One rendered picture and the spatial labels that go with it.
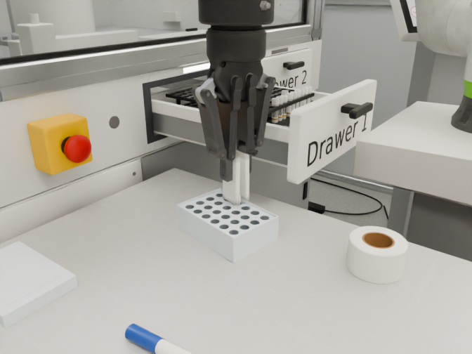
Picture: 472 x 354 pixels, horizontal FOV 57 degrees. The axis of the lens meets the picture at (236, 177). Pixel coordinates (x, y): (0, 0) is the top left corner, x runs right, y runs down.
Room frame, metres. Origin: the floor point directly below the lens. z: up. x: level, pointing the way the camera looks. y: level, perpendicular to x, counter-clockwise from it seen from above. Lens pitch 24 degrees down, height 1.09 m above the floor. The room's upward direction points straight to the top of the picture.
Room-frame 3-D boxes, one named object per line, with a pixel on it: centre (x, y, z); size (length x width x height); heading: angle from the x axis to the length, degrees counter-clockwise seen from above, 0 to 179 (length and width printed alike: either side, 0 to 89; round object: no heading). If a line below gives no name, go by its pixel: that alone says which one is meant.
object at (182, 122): (0.82, 0.00, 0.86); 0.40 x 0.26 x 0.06; 53
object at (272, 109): (0.75, -0.09, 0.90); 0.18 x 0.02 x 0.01; 143
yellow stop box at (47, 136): (0.60, 0.25, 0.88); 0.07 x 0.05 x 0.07; 143
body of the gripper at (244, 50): (0.56, 0.00, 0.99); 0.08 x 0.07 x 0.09; 132
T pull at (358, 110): (0.68, -0.19, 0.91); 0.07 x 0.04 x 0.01; 143
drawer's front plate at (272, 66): (1.13, -0.12, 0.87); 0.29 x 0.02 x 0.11; 143
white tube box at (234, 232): (0.54, 0.01, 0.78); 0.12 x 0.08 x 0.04; 42
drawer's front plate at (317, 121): (0.70, -0.17, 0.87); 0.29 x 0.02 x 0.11; 143
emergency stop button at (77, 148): (0.58, 0.23, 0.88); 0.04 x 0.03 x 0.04; 143
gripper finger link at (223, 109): (0.55, 0.01, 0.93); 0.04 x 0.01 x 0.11; 42
